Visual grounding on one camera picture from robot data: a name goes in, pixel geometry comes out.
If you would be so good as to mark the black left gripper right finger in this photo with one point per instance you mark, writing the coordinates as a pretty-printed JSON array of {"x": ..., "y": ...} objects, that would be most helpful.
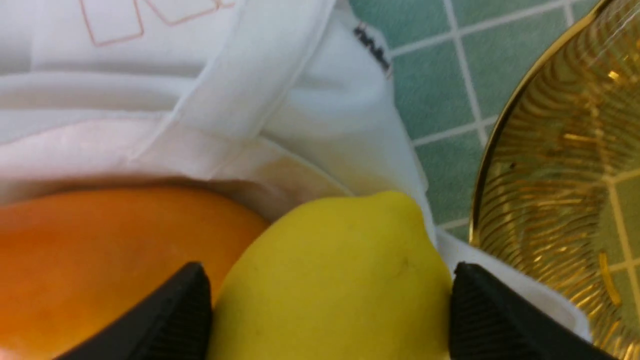
[{"x": 490, "y": 321}]

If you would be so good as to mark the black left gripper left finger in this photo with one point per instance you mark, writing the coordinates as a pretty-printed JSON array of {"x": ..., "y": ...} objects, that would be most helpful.
[{"x": 172, "y": 323}]

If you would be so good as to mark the yellow lemon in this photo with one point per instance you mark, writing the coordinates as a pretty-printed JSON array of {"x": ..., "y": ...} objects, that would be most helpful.
[{"x": 340, "y": 278}]

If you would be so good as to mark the orange mango fruit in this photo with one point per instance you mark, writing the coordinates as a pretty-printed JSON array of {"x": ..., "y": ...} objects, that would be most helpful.
[{"x": 72, "y": 263}]

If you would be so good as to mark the white cloth bag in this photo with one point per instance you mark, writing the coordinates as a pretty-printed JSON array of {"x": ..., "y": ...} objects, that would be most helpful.
[{"x": 272, "y": 102}]

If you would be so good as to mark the amber glass plate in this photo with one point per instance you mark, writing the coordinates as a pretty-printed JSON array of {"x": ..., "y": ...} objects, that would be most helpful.
[{"x": 557, "y": 193}]

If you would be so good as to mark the green checkered tablecloth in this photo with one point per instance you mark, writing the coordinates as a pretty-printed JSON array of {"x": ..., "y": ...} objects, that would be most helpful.
[{"x": 455, "y": 65}]

